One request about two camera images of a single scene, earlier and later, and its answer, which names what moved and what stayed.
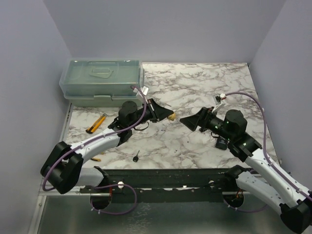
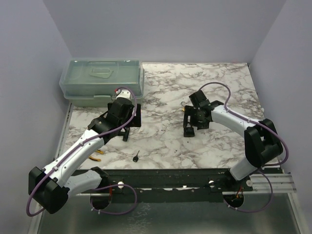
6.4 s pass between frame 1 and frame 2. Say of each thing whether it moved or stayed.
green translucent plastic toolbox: stayed
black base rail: stayed
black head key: stayed
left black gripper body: moved
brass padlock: moved
